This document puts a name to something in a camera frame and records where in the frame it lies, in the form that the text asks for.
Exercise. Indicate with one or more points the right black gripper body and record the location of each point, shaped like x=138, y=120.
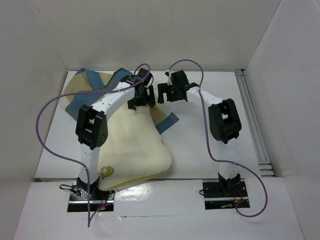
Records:
x=163, y=93

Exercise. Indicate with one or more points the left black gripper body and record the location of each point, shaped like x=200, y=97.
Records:
x=143, y=99

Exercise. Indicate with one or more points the cream pillow with yellow edge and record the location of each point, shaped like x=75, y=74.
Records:
x=133, y=152

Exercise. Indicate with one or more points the blue beige patchwork pillowcase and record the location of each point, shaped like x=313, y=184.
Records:
x=86, y=80

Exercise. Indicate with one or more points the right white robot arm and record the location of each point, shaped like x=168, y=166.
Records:
x=221, y=122

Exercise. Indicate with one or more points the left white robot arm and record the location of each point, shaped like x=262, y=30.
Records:
x=92, y=124

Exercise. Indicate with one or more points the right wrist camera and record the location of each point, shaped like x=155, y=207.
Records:
x=179, y=78

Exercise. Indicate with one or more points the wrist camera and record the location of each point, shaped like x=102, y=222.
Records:
x=179, y=78
x=144, y=74

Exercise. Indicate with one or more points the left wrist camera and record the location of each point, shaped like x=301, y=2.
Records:
x=144, y=74

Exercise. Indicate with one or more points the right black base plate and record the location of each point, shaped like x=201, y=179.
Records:
x=213, y=189

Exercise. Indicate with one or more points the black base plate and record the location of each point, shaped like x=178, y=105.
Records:
x=78, y=194
x=213, y=189

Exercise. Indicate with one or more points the aluminium rail right side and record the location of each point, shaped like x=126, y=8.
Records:
x=265, y=166

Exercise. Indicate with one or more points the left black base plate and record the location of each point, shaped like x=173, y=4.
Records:
x=78, y=194

